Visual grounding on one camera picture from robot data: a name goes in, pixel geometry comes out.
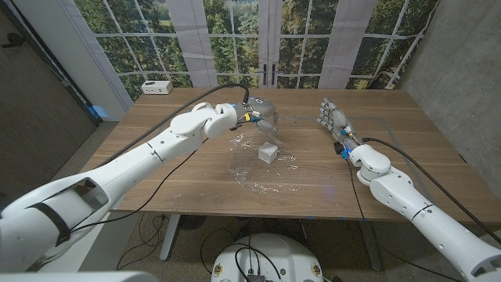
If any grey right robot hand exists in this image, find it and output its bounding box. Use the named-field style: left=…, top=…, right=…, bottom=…
left=316, top=97, right=355, bottom=144

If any white cube block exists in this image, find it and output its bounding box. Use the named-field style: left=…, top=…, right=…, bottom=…
left=258, top=141, right=279, bottom=165

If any clear plastic wrap sheet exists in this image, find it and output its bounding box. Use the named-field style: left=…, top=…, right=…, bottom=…
left=229, top=125, right=301, bottom=195

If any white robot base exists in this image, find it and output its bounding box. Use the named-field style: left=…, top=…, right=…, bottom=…
left=210, top=233, right=325, bottom=282

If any grey table leg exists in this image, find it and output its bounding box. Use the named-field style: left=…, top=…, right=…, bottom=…
left=358, top=221, right=384, bottom=272

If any printed window backdrop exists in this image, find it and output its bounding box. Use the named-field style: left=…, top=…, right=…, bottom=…
left=72, top=0, right=439, bottom=103

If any black round floor item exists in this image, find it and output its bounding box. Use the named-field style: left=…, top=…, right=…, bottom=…
left=178, top=215, right=208, bottom=231

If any white power strip box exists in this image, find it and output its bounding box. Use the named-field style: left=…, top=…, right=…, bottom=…
left=140, top=79, right=174, bottom=96

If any white table leg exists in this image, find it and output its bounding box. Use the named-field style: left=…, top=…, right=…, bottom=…
left=159, top=214, right=182, bottom=262

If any light blue floor object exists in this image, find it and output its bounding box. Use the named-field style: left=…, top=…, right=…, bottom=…
left=88, top=104, right=110, bottom=121

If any dark brown door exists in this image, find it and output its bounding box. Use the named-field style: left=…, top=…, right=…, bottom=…
left=0, top=7, right=99, bottom=204

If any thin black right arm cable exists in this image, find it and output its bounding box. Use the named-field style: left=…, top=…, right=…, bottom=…
left=346, top=158, right=463, bottom=282

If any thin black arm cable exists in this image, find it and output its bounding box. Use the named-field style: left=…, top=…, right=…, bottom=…
left=346, top=158, right=463, bottom=282
left=70, top=139, right=208, bottom=234

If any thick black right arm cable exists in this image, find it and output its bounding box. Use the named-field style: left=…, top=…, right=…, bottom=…
left=362, top=136, right=501, bottom=244

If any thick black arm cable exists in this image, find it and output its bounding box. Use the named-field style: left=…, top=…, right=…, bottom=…
left=362, top=136, right=501, bottom=244
left=93, top=82, right=251, bottom=169

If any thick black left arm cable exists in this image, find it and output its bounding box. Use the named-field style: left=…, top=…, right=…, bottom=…
left=93, top=82, right=251, bottom=169

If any black torso cable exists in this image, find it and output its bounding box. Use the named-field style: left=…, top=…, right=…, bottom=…
left=233, top=244, right=283, bottom=282

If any black floor cable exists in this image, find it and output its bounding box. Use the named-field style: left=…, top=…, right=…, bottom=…
left=117, top=213, right=177, bottom=275
left=199, top=228, right=251, bottom=271

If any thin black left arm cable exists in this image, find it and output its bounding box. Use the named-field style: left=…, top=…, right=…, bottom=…
left=70, top=139, right=208, bottom=234

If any black door handle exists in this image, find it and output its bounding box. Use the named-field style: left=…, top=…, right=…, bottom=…
left=1, top=32, right=25, bottom=49

